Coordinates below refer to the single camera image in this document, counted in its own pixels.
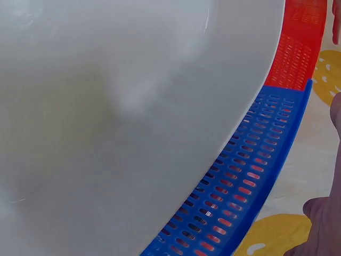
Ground large white bowl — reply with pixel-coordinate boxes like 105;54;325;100
0;0;286;256

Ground person's right hand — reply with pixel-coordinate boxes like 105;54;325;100
283;0;341;256

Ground red slotted plastic basket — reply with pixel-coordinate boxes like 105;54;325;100
263;0;329;92

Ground blue slotted plastic basket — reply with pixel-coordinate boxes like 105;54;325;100
139;78;314;256

